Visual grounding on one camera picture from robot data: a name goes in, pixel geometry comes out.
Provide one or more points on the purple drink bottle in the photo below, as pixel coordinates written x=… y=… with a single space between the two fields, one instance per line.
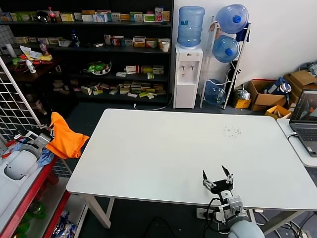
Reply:
x=44 y=49

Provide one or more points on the blue drink bottle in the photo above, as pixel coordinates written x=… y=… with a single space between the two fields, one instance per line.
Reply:
x=75 y=39

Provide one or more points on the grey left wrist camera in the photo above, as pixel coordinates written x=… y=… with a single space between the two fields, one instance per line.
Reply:
x=31 y=136

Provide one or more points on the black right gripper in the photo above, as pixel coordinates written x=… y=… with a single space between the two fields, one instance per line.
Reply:
x=221 y=187

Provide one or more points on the blue water jug blue cap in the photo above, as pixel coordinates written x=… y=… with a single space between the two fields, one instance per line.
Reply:
x=229 y=17
x=225 y=49

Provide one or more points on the dark blue hanging cloth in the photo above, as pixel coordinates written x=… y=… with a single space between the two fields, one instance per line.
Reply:
x=242 y=34

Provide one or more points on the grey blue fabric pile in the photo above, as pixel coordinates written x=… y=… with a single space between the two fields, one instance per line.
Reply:
x=309 y=68

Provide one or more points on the blue white package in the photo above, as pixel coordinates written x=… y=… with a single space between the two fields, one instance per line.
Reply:
x=63 y=225

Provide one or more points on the yellow orange medicine box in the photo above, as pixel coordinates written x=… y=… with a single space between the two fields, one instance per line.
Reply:
x=166 y=16

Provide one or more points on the yellow orange white box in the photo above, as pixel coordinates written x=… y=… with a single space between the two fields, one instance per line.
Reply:
x=139 y=42

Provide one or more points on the bowl of green fruit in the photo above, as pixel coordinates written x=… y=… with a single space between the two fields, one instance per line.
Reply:
x=98 y=68

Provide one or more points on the white power strip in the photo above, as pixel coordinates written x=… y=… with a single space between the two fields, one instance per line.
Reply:
x=204 y=213

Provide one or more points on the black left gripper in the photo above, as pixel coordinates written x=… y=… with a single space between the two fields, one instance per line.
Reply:
x=44 y=131

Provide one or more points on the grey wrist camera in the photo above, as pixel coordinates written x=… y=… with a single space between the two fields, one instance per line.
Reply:
x=235 y=204
x=31 y=136

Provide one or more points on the pink white medicine box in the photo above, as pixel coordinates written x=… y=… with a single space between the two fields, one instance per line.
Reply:
x=107 y=40

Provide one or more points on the white yellow flat box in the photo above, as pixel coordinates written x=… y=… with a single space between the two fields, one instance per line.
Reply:
x=114 y=92

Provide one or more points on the white orange medicine box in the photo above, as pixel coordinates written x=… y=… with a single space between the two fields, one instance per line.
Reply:
x=151 y=43

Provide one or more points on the open brown cardboard box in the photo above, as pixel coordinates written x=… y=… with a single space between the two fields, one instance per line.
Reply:
x=269 y=100

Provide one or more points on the white paper cup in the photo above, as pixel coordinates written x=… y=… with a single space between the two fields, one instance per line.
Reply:
x=166 y=47

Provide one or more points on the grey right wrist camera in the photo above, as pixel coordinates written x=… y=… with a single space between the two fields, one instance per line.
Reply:
x=235 y=204

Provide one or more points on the small white medicine box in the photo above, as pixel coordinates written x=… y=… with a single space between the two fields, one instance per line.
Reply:
x=78 y=17

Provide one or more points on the yellow open bin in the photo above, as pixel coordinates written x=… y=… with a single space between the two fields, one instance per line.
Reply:
x=272 y=110

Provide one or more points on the white grey medicine box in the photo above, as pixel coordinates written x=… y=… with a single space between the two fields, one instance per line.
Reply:
x=87 y=18

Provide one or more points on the white paper roll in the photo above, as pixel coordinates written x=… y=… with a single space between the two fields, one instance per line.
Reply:
x=10 y=49

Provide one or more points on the yellow green medicine box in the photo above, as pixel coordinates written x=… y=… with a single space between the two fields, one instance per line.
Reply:
x=67 y=17

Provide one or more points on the red white medicine box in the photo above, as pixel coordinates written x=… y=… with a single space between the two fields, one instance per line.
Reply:
x=132 y=70

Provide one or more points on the red blue medicine box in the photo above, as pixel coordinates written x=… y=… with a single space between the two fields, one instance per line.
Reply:
x=117 y=41

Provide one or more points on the white text medicine box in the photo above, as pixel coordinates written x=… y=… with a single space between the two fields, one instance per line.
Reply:
x=116 y=17

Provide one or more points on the white open carton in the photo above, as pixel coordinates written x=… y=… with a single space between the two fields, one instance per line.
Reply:
x=64 y=43

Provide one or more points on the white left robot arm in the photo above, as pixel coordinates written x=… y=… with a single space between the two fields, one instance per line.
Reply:
x=17 y=163

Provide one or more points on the black shelf unit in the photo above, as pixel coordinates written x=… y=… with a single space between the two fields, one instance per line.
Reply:
x=112 y=78

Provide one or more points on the white printed paper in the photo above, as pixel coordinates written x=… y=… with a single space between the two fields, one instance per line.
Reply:
x=28 y=52

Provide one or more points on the large brown cardboard box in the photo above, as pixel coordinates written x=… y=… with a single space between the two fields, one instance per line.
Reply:
x=301 y=78

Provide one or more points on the cream orange medicine box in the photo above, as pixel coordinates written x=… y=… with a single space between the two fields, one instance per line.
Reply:
x=159 y=88

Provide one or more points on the dark wooden table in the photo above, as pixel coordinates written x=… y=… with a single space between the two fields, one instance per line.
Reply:
x=23 y=77

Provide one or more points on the clear plastic bag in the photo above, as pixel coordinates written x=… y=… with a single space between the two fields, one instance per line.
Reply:
x=242 y=93

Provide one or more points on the white green stacked box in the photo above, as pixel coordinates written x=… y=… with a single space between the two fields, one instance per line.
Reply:
x=158 y=70

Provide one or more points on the cream green medicine box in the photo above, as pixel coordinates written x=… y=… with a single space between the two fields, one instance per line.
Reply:
x=54 y=41

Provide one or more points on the grey open laptop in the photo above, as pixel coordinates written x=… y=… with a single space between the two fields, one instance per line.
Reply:
x=305 y=131

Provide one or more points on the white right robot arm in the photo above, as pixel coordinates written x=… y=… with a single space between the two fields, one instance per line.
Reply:
x=245 y=230

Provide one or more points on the small white bottle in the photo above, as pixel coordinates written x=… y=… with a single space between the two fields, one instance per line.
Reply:
x=31 y=68

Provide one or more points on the yellow snack packet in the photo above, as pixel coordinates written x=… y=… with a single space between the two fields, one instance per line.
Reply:
x=45 y=58

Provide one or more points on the green snack packet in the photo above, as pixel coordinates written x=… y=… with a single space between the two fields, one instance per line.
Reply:
x=16 y=61

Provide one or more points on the flat white medicine box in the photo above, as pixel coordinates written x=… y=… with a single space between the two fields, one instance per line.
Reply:
x=121 y=74

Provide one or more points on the flat orange medicine box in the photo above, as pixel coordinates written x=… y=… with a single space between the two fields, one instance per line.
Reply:
x=88 y=12

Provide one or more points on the white yellow medicine box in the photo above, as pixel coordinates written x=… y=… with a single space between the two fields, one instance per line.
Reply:
x=160 y=40

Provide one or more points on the light blue crumpled cloth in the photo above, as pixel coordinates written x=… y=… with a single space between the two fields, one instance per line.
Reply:
x=45 y=157

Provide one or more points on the cola bottle red cap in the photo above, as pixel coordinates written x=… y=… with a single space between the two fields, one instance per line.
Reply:
x=52 y=17

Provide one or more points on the bright green medicine box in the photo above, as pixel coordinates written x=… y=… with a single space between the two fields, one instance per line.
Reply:
x=150 y=76

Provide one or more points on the brown cardboard tag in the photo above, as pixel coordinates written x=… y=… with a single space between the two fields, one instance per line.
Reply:
x=218 y=31

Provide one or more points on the cream yellow medicine box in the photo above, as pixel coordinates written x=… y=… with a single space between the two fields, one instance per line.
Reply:
x=146 y=69

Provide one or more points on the blue water dispenser bottle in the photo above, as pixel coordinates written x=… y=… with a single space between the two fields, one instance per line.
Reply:
x=190 y=27

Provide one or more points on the orange t-shirt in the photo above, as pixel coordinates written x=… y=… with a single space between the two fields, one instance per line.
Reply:
x=64 y=141

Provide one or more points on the white red flat box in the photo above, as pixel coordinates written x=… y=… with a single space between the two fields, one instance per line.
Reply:
x=132 y=95

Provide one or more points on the cream flat medicine box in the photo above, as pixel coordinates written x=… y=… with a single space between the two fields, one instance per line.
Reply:
x=124 y=91

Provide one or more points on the small yellow box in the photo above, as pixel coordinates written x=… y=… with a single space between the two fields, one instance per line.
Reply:
x=241 y=103

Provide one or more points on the bright green flat box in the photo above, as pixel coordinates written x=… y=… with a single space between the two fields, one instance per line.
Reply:
x=98 y=92
x=144 y=95

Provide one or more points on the green blue medicine box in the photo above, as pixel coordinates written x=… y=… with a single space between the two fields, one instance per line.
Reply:
x=136 y=17

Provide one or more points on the green plastic toy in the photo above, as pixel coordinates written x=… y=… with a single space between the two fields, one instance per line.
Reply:
x=21 y=229
x=37 y=210

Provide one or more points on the red white display cart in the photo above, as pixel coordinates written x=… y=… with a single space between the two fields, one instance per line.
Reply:
x=52 y=178

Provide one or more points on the tall white red box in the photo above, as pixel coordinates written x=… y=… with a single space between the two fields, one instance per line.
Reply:
x=159 y=15

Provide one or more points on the white water dispenser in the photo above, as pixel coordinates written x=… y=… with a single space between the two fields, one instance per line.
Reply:
x=185 y=74

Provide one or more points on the white brown medicine box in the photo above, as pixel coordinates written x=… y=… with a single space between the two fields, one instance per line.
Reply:
x=86 y=91

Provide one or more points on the white red label box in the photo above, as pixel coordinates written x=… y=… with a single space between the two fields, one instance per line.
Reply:
x=98 y=45

